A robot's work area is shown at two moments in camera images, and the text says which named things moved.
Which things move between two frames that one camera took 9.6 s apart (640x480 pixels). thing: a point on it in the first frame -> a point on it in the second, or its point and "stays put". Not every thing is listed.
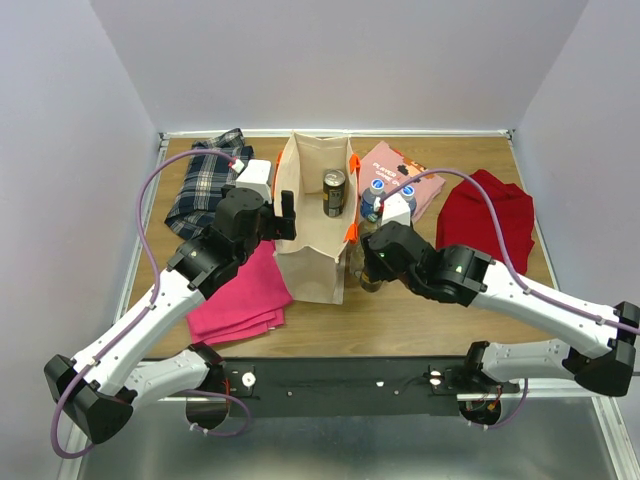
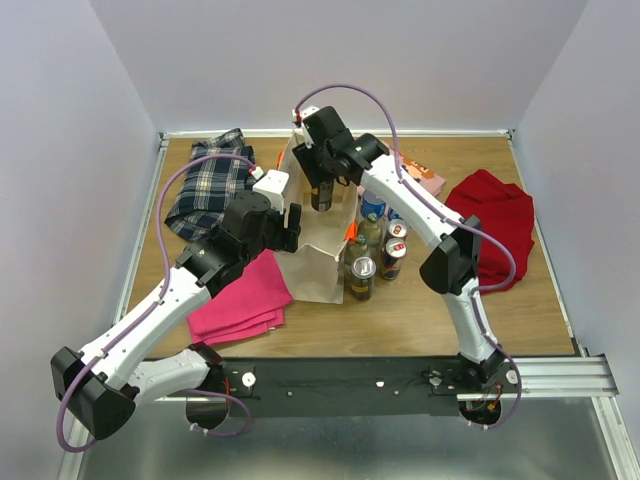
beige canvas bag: [321, 171] stays put
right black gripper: [370, 261] -> [303, 154]
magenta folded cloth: [250, 304] stays put
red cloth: [467, 219] stays put
